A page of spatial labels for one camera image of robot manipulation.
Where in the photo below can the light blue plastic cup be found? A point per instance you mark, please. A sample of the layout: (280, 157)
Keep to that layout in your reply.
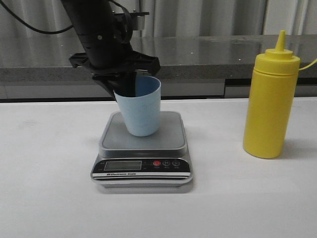
(141, 114)

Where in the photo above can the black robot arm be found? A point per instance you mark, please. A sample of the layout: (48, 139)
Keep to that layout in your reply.
(105, 37)

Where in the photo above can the yellow squeeze bottle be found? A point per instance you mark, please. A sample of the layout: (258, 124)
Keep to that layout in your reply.
(273, 84)

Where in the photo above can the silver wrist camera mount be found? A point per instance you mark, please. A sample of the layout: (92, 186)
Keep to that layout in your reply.
(137, 20)

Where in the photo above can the grey pleated curtain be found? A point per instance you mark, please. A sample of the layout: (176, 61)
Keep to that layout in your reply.
(172, 18)

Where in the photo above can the silver electronic kitchen scale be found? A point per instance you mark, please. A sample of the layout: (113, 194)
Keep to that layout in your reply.
(158, 160)

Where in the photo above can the grey stone counter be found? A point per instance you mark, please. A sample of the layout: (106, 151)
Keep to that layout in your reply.
(38, 68)

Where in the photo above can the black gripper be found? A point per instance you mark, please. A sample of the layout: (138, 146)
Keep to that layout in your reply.
(119, 79)

